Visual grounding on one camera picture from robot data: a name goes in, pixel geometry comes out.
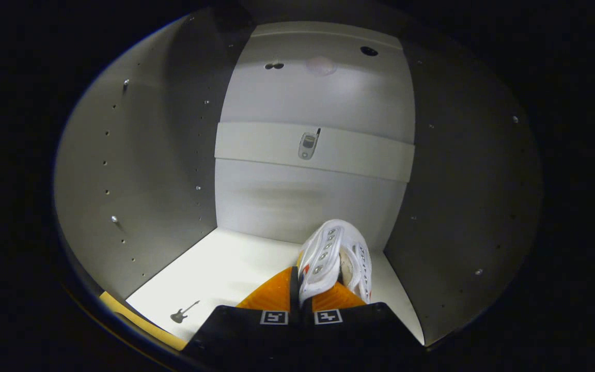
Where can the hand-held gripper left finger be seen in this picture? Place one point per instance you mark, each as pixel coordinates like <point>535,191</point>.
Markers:
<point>246,330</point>

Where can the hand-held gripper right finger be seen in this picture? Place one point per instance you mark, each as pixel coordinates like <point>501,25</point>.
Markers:
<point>364,325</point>

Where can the white shoe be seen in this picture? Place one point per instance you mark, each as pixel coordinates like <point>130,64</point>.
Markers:
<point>328,253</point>

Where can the grey shoe cabinet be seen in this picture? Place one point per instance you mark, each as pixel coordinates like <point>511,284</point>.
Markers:
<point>302,103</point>

